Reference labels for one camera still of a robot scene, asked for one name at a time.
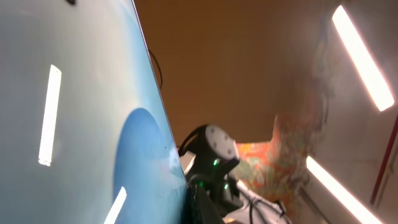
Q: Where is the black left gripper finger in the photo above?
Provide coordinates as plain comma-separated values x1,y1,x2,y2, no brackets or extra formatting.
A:
187,185,224,224

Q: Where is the Galaxy S25 smartphone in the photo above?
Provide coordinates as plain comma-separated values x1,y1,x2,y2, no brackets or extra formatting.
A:
1,0,188,223

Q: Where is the black USB charging cable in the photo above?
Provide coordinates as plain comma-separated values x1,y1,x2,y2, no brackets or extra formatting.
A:
148,49,164,91

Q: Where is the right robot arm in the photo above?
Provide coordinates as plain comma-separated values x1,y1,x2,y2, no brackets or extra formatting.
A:
178,124,291,224

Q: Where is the ceiling light strip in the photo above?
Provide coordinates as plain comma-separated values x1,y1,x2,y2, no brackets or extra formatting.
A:
331,5,394,111
306,156,383,224

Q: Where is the red pipe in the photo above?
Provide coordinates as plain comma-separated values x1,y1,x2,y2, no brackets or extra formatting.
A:
370,117,398,205

